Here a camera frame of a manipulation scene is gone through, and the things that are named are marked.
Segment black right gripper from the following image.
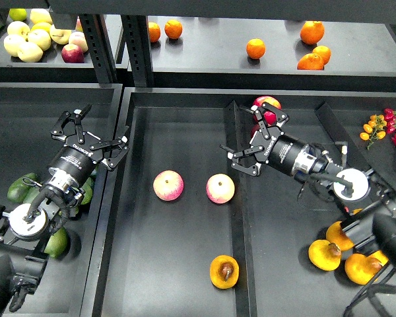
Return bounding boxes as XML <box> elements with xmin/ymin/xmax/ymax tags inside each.
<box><xmin>220</xmin><ymin>102</ymin><xmax>312</xmax><ymax>176</ymax></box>

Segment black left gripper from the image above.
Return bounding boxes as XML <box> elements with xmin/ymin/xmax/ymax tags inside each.
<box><xmin>48</xmin><ymin>104</ymin><xmax>130</xmax><ymax>186</ymax></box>

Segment green avocado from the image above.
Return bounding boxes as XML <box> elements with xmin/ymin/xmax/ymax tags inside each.
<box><xmin>44</xmin><ymin>227</ymin><xmax>69</xmax><ymax>258</ymax></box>

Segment yellow pear with brown stem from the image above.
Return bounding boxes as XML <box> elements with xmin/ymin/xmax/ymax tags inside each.
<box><xmin>209</xmin><ymin>255</ymin><xmax>239</xmax><ymax>289</ymax></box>

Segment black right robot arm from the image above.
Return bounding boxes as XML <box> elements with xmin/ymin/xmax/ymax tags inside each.
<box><xmin>223</xmin><ymin>102</ymin><xmax>396</xmax><ymax>316</ymax></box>

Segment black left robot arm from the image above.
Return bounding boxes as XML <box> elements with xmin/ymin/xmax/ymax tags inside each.
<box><xmin>0</xmin><ymin>104</ymin><xmax>129</xmax><ymax>316</ymax></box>

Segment yellow pear under arm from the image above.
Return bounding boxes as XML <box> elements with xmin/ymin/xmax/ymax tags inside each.
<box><xmin>325</xmin><ymin>221</ymin><xmax>354</xmax><ymax>252</ymax></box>

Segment avocado middle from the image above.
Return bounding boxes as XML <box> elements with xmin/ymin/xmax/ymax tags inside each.
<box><xmin>79</xmin><ymin>178</ymin><xmax>93</xmax><ymax>205</ymax></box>

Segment avocado far left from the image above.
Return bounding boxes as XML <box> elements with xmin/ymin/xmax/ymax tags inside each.
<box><xmin>7</xmin><ymin>172</ymin><xmax>38</xmax><ymax>203</ymax></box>

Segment pale yellow pear front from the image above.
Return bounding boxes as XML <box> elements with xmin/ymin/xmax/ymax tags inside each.
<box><xmin>16</xmin><ymin>42</ymin><xmax>43</xmax><ymax>63</ymax></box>

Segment pale yellow pear right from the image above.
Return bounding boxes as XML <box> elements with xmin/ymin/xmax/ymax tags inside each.
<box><xmin>49</xmin><ymin>24</ymin><xmax>72</xmax><ymax>45</ymax></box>

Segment pale yellow pear centre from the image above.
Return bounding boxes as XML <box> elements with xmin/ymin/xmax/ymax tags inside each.
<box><xmin>27</xmin><ymin>29</ymin><xmax>51</xmax><ymax>51</ymax></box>

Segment pale yellow pear left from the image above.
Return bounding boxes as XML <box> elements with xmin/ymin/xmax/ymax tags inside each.
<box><xmin>3</xmin><ymin>34</ymin><xmax>26</xmax><ymax>57</ymax></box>

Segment yellow pear left in bin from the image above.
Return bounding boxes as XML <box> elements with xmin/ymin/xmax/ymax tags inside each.
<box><xmin>308</xmin><ymin>240</ymin><xmax>342</xmax><ymax>271</ymax></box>

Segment bright red apple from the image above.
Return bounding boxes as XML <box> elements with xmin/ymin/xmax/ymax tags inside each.
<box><xmin>252</xmin><ymin>96</ymin><xmax>282</xmax><ymax>125</ymax></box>

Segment black tray divider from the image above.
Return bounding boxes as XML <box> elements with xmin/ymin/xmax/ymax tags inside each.
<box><xmin>224</xmin><ymin>100</ymin><xmax>257</xmax><ymax>316</ymax></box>

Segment pink apple right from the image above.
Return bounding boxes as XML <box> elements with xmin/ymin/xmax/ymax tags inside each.
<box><xmin>206</xmin><ymin>174</ymin><xmax>235</xmax><ymax>204</ymax></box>

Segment pink apple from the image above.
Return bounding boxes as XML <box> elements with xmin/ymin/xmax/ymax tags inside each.
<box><xmin>153</xmin><ymin>170</ymin><xmax>183</xmax><ymax>201</ymax></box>
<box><xmin>206</xmin><ymin>174</ymin><xmax>235</xmax><ymax>204</ymax></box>

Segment black slanted divider right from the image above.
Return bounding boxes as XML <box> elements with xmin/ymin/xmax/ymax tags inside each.
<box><xmin>315</xmin><ymin>102</ymin><xmax>396</xmax><ymax>192</ymax></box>

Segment pink apple left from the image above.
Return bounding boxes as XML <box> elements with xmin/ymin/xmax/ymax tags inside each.
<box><xmin>153</xmin><ymin>170</ymin><xmax>183</xmax><ymax>201</ymax></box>

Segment orange front right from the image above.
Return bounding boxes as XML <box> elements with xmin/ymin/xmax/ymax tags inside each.
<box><xmin>297</xmin><ymin>53</ymin><xmax>324</xmax><ymax>70</ymax></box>

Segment dark red shelf apple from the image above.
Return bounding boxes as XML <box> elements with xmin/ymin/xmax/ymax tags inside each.
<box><xmin>61</xmin><ymin>44</ymin><xmax>84</xmax><ymax>63</ymax></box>

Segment orange on shelf middle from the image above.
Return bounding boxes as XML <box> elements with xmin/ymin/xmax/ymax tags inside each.
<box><xmin>246</xmin><ymin>38</ymin><xmax>266</xmax><ymax>59</ymax></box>

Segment orange on shelf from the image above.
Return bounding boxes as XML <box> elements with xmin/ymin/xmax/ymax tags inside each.
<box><xmin>148</xmin><ymin>22</ymin><xmax>161</xmax><ymax>43</ymax></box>
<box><xmin>164</xmin><ymin>19</ymin><xmax>183</xmax><ymax>40</ymax></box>
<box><xmin>246</xmin><ymin>38</ymin><xmax>266</xmax><ymax>59</ymax></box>

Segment orange right small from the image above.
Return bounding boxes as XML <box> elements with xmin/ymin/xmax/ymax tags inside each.
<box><xmin>312</xmin><ymin>46</ymin><xmax>331</xmax><ymax>65</ymax></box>

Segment orange cherry tomato bunch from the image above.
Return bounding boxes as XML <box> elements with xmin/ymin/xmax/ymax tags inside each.
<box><xmin>359</xmin><ymin>114</ymin><xmax>387</xmax><ymax>150</ymax></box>

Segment pale pink peach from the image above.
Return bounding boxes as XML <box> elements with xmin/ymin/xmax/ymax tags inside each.
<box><xmin>69</xmin><ymin>31</ymin><xmax>88</xmax><ymax>53</ymax></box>

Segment large orange top right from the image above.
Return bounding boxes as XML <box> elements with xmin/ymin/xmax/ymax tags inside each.
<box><xmin>300</xmin><ymin>20</ymin><xmax>325</xmax><ymax>45</ymax></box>

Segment red cherry tomato bunch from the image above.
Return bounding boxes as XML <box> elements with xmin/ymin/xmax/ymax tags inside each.
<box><xmin>383</xmin><ymin>108</ymin><xmax>396</xmax><ymax>135</ymax></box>

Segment orange on shelf left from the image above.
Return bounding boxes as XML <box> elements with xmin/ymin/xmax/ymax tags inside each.
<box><xmin>148</xmin><ymin>22</ymin><xmax>161</xmax><ymax>43</ymax></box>

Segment green lime on shelf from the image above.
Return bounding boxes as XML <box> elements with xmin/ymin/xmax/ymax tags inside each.
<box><xmin>9</xmin><ymin>8</ymin><xmax>27</xmax><ymax>22</ymax></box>

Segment black shelf post left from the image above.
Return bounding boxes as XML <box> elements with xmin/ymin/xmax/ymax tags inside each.
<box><xmin>79</xmin><ymin>14</ymin><xmax>117</xmax><ymax>85</ymax></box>

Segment black shelf post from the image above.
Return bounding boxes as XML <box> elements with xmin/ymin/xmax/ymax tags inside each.
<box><xmin>79</xmin><ymin>14</ymin><xmax>117</xmax><ymax>85</ymax></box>
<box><xmin>121</xmin><ymin>15</ymin><xmax>154</xmax><ymax>88</ymax></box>

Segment black shelf post right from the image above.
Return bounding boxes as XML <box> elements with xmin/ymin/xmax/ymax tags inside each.
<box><xmin>121</xmin><ymin>15</ymin><xmax>154</xmax><ymax>88</ymax></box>

